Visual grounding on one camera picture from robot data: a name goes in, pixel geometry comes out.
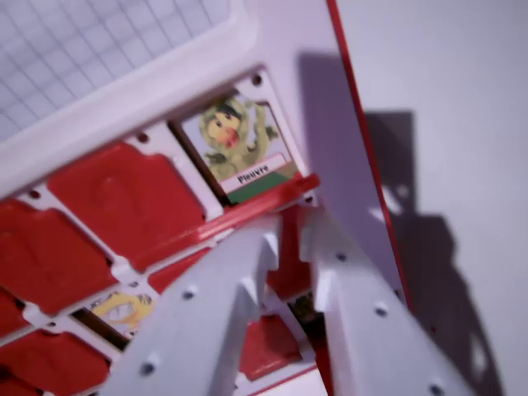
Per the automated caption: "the red board flap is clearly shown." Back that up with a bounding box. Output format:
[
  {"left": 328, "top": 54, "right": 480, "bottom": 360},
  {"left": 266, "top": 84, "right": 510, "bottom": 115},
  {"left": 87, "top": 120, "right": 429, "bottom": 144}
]
[
  {"left": 196, "top": 172, "right": 322, "bottom": 249},
  {"left": 46, "top": 142, "right": 208, "bottom": 274},
  {"left": 0, "top": 199, "right": 121, "bottom": 318}
]

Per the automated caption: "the Pleuvre picture card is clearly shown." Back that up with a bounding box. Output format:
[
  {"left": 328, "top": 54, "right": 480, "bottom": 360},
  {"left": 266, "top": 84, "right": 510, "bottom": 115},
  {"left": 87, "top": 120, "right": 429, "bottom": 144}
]
[{"left": 180, "top": 92, "right": 309, "bottom": 206}]

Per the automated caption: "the red and white game board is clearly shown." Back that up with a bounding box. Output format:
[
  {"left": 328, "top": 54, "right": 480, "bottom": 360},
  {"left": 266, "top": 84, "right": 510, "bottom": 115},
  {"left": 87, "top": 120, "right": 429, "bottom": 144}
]
[{"left": 0, "top": 0, "right": 439, "bottom": 396}]

